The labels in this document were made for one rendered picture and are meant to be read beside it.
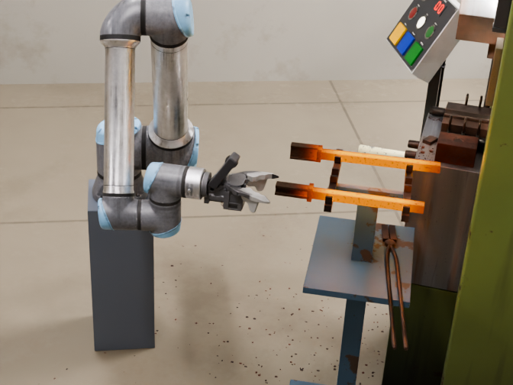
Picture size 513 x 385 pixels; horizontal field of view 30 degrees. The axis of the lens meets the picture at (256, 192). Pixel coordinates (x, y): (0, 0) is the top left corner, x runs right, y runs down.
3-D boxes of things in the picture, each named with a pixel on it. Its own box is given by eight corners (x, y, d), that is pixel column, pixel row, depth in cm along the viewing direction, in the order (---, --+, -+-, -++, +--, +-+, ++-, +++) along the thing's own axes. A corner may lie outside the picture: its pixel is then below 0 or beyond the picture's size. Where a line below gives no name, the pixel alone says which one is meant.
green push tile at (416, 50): (409, 65, 343) (422, 48, 341) (403, 57, 350) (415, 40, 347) (413, 67, 344) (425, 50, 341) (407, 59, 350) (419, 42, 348)
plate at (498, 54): (485, 105, 265) (495, 48, 257) (487, 93, 273) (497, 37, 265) (492, 106, 265) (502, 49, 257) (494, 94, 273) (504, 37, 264)
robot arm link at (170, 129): (148, 143, 332) (140, -20, 271) (198, 144, 333) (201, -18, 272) (146, 179, 323) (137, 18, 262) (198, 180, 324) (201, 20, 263)
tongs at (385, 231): (408, 351, 246) (408, 347, 245) (392, 350, 246) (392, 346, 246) (395, 228, 298) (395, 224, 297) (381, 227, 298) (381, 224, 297)
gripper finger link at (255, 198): (269, 217, 260) (246, 203, 266) (270, 198, 257) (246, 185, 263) (260, 221, 258) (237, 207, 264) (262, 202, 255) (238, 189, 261)
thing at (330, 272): (302, 292, 269) (302, 287, 268) (319, 220, 304) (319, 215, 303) (408, 308, 266) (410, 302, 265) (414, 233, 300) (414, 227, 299)
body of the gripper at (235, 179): (248, 198, 271) (207, 193, 273) (250, 172, 267) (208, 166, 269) (243, 211, 265) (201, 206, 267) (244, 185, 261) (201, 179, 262)
